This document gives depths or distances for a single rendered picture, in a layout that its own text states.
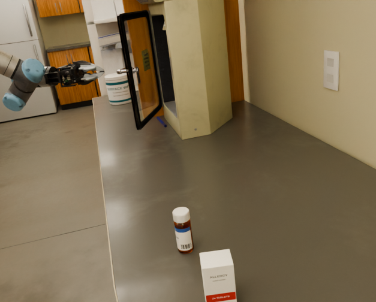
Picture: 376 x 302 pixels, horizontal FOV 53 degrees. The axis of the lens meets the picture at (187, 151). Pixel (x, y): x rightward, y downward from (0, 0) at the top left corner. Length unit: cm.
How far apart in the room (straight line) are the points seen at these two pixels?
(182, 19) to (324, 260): 87
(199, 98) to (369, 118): 56
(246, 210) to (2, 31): 562
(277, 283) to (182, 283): 17
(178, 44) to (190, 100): 20
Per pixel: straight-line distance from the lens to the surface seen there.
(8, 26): 622
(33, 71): 138
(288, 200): 92
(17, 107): 149
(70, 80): 145
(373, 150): 114
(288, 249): 77
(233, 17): 174
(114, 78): 199
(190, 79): 131
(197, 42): 131
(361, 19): 111
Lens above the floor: 140
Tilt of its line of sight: 22 degrees down
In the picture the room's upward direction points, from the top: 7 degrees counter-clockwise
